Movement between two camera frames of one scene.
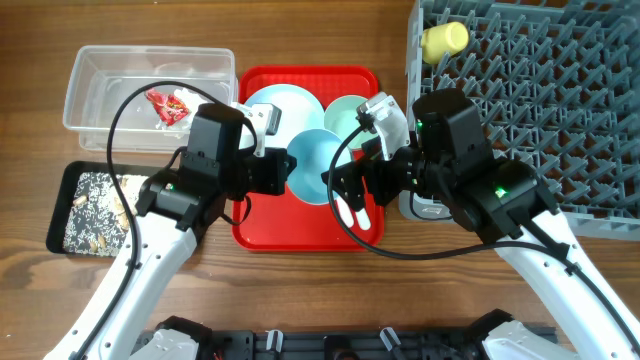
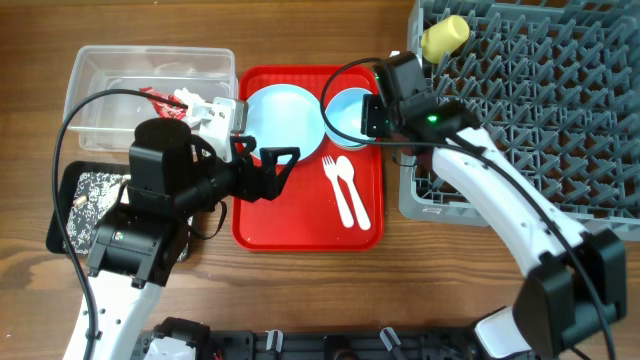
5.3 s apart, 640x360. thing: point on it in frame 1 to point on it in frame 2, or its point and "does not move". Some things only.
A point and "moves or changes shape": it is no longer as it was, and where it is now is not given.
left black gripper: x=279 y=164 does not move
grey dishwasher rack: x=556 y=87 does not move
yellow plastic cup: x=443 y=41 moves or changes shape
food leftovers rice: x=100 y=216 does not move
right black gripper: x=354 y=173 to x=373 y=115
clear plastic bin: x=159 y=117 does not move
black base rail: x=344 y=344 does not move
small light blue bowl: x=315 y=151 to x=344 y=111
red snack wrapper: x=169 y=108 does not move
